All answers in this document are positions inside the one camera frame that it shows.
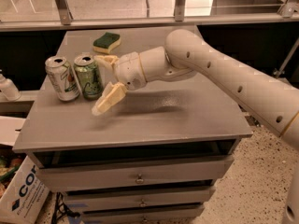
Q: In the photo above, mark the white 7up soda can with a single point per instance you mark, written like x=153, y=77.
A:
x=61, y=77

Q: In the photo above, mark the metal railing frame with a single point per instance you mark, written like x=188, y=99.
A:
x=26, y=15

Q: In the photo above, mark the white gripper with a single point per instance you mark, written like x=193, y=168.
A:
x=129, y=69

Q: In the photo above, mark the white plastic bottle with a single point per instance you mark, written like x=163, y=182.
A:
x=8, y=88

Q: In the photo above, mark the white cardboard box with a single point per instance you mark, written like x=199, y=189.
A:
x=23, y=195

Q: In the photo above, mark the bottom grey drawer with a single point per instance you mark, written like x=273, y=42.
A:
x=144, y=215

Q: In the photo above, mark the top grey drawer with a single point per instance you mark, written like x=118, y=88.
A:
x=131, y=174

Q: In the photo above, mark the green soda can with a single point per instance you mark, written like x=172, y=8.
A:
x=89, y=77

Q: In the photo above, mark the grey drawer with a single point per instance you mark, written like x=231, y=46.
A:
x=131, y=174
x=139, y=198
x=144, y=215

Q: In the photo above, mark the green and yellow sponge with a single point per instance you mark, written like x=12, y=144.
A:
x=106, y=43

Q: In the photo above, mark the middle grey drawer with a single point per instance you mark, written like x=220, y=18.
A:
x=139, y=198

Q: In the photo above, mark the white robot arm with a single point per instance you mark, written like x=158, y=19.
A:
x=274, y=103

